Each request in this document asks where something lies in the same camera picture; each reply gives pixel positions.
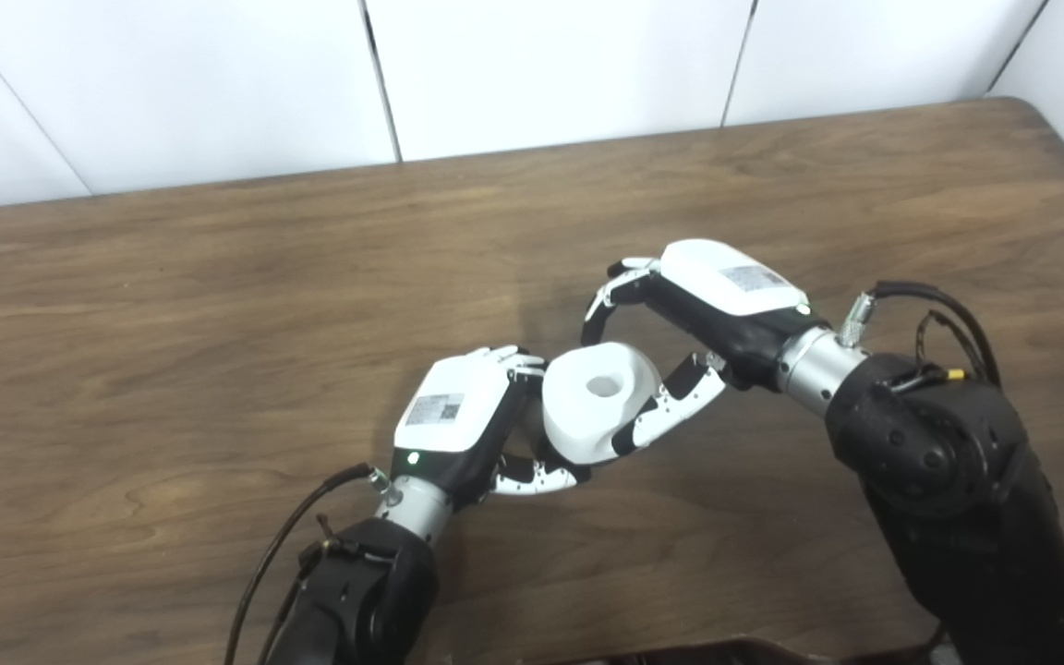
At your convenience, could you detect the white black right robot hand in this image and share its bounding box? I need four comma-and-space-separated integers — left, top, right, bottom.
581, 240, 833, 456

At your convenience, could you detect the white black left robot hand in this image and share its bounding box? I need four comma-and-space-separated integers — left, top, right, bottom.
393, 348, 588, 509

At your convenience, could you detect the round white piece with holes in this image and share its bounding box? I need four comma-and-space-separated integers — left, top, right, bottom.
541, 342, 664, 465

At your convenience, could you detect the thick black right wrist cable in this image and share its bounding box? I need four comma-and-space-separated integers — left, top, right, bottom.
839, 280, 1004, 389

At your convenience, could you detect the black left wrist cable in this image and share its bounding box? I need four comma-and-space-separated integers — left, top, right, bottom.
223, 464, 390, 665

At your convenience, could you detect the thin cable with yellow connector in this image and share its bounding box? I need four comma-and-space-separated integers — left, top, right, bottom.
892, 309, 990, 393

